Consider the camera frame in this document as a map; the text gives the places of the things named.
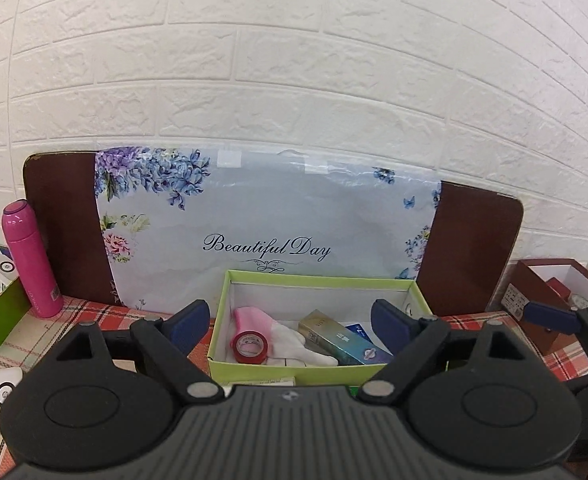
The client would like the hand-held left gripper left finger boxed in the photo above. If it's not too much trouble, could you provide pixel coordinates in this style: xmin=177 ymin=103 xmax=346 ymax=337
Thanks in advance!
xmin=56 ymin=299 xmax=225 ymax=405

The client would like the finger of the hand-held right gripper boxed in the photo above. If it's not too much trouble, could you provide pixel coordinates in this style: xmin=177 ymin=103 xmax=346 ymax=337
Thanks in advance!
xmin=521 ymin=300 xmax=588 ymax=356

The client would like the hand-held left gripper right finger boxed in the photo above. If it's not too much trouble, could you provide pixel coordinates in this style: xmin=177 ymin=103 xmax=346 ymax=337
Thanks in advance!
xmin=356 ymin=298 xmax=530 ymax=403

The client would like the white glove with pink cuff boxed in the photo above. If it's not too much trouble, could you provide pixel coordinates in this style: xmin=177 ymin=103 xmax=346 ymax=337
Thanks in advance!
xmin=233 ymin=306 xmax=339 ymax=367

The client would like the light green cardboard box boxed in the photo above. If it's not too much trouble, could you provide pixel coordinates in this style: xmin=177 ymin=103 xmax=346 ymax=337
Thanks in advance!
xmin=207 ymin=269 xmax=439 ymax=388

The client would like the dark red small box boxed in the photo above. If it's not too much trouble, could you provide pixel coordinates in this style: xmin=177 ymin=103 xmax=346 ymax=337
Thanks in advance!
xmin=546 ymin=277 xmax=573 ymax=303

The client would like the brown cardboard box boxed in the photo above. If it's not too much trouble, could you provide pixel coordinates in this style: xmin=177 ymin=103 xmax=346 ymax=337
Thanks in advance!
xmin=504 ymin=258 xmax=588 ymax=356

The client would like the red tape roll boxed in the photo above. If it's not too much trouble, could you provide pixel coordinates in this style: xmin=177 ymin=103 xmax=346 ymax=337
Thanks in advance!
xmin=230 ymin=331 xmax=271 ymax=365

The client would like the gold and teal carton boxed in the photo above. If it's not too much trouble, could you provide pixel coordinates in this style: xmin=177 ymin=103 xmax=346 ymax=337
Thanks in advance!
xmin=297 ymin=310 xmax=395 ymax=367

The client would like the red plaid cloth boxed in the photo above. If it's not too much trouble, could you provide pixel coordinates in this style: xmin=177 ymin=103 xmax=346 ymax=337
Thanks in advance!
xmin=0 ymin=295 xmax=588 ymax=480

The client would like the brown wooden headboard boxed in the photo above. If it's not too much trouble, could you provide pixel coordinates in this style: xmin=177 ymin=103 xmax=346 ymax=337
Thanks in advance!
xmin=22 ymin=152 xmax=525 ymax=317

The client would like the pink thermos bottle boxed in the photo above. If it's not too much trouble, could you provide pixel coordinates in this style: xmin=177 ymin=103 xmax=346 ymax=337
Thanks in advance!
xmin=1 ymin=200 xmax=64 ymax=318

